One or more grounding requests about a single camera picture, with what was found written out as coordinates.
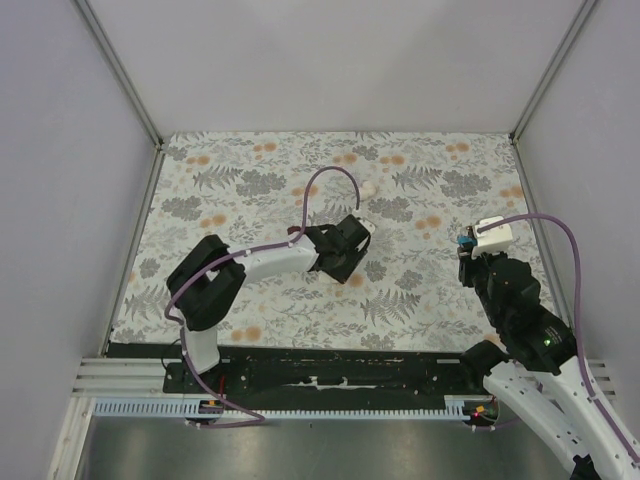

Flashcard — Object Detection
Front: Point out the blue plastic water faucet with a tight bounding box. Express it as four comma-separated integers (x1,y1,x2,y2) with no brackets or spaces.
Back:
457,235,477,251

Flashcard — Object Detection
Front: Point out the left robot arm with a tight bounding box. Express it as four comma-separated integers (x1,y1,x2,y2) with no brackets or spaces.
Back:
166,214,375,393

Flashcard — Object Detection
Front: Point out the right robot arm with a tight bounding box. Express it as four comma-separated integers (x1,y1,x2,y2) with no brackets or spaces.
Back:
457,245,639,479

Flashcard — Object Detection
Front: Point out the white elbow fitting far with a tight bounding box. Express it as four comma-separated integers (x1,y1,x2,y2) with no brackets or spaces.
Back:
359,181,378,201

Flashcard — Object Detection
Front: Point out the floral patterned table mat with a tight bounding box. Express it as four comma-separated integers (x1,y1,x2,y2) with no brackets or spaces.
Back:
110,132,527,351

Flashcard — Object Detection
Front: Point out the green circuit board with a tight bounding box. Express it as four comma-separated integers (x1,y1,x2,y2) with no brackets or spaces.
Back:
471,405,499,421

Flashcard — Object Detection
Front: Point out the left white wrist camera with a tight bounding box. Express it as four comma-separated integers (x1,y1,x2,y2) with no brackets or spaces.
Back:
357,217,376,235

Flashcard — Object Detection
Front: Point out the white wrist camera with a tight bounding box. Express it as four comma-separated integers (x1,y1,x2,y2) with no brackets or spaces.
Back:
357,217,376,235
472,216,514,259

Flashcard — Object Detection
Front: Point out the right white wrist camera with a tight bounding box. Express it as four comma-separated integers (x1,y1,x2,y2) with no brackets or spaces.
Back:
472,216,514,259

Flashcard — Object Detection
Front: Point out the white slotted cable duct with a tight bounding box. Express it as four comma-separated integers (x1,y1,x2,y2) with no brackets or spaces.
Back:
93,398,471,421

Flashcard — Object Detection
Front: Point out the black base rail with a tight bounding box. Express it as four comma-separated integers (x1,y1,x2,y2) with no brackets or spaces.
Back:
163,346,487,409

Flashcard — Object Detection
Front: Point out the right aluminium frame post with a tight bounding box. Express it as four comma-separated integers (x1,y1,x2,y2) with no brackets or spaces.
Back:
509,0,600,146

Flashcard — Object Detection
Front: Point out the aluminium frame post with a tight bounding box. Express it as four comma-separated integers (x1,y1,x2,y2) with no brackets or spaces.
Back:
71,0,166,151
509,0,600,146

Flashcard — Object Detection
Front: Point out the left aluminium frame post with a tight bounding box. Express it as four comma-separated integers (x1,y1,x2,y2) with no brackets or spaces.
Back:
71,0,166,151

